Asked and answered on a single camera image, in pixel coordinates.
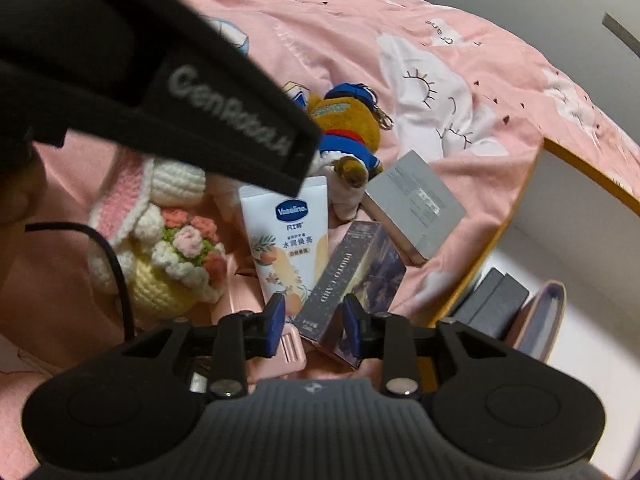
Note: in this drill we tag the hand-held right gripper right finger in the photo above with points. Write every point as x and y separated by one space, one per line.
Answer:
350 325

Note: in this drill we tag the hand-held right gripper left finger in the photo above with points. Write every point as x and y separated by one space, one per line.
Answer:
275 322

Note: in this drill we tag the pink plastic case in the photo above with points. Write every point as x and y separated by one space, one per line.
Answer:
295 355

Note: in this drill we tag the dark purple printed box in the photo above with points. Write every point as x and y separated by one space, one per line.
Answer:
345 270

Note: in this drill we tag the white hand cream tube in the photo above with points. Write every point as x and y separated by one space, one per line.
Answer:
280 240

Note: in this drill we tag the white pink crochet bunny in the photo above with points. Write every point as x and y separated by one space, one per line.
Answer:
170 270

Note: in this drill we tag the pale grey cardboard box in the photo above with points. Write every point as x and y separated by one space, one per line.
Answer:
415 200

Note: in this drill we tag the brown bear plush blue hat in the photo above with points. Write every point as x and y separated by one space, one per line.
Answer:
350 120

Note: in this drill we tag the orange cardboard box white inside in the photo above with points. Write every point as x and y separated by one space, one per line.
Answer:
575 220

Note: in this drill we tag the dark grey box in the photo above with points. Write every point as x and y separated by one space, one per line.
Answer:
492 300

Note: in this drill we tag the pink zip case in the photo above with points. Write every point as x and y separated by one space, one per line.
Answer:
542 320

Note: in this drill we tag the pink printed blanket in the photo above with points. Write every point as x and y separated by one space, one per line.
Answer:
350 35

